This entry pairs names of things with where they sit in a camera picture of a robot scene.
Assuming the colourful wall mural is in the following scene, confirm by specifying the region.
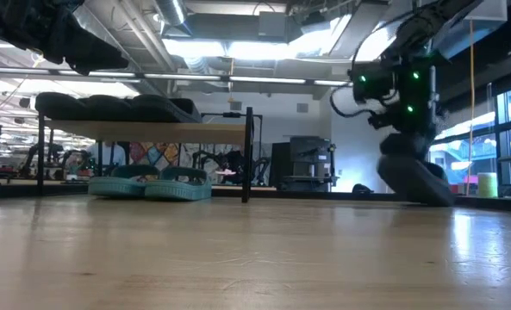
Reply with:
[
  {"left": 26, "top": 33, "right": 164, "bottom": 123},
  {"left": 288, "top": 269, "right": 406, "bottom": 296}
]
[{"left": 128, "top": 141, "right": 183, "bottom": 171}]

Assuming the black equipment cart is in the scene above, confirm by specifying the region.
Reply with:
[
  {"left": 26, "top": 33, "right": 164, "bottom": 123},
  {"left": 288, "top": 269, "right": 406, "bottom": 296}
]
[{"left": 271, "top": 135, "right": 340, "bottom": 193}]

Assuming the person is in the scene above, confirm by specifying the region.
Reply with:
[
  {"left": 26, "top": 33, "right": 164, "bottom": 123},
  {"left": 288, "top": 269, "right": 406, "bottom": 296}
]
[{"left": 84, "top": 141, "right": 128, "bottom": 168}]

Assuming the long ceiling light strip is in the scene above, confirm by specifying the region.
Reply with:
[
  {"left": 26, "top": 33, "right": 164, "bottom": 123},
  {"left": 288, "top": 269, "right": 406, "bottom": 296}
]
[
  {"left": 227, "top": 76, "right": 352, "bottom": 87},
  {"left": 89, "top": 70, "right": 224, "bottom": 82}
]

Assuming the green cup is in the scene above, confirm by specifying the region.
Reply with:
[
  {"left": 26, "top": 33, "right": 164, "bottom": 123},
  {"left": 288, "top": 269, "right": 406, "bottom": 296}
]
[{"left": 477, "top": 171, "right": 499, "bottom": 199}]

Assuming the grey ceiling box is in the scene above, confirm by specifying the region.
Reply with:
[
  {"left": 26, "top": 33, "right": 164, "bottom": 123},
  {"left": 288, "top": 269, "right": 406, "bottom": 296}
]
[{"left": 258, "top": 11, "right": 287, "bottom": 38}]

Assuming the large glass window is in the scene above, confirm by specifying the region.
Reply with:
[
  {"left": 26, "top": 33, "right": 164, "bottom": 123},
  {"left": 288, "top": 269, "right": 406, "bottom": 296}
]
[{"left": 427, "top": 88, "right": 511, "bottom": 190}]

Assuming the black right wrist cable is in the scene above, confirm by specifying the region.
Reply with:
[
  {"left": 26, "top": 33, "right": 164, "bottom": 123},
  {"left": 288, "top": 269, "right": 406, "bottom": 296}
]
[{"left": 329, "top": 83, "right": 371, "bottom": 120}]

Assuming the yellow hanging cable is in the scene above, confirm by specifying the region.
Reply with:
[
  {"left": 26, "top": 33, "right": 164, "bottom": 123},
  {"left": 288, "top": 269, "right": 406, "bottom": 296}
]
[{"left": 468, "top": 19, "right": 476, "bottom": 182}]

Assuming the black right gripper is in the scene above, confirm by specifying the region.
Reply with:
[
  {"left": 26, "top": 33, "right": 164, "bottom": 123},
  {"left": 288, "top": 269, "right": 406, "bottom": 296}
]
[{"left": 371, "top": 62, "right": 445, "bottom": 146}]

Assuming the round metal ceiling duct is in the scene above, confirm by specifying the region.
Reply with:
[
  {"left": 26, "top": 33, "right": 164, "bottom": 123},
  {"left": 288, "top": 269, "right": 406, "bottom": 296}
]
[{"left": 153, "top": 0, "right": 188, "bottom": 28}]

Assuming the green slide sandal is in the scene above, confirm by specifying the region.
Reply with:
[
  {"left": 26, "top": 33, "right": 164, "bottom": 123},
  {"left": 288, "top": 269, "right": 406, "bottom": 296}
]
[
  {"left": 87, "top": 164, "right": 161, "bottom": 198},
  {"left": 144, "top": 166, "right": 214, "bottom": 202}
]

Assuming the black aluminium table frame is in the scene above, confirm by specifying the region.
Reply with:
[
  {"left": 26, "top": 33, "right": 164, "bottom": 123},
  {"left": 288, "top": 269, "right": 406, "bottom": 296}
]
[{"left": 0, "top": 183, "right": 511, "bottom": 213}]

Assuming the wooden shelf black frame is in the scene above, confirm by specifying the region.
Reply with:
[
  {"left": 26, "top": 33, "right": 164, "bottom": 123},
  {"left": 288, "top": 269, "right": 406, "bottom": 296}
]
[{"left": 37, "top": 106, "right": 265, "bottom": 204}]

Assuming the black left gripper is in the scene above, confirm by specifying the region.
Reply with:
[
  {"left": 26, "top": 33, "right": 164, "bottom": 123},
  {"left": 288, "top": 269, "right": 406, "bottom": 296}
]
[{"left": 30, "top": 3, "right": 129, "bottom": 75}]

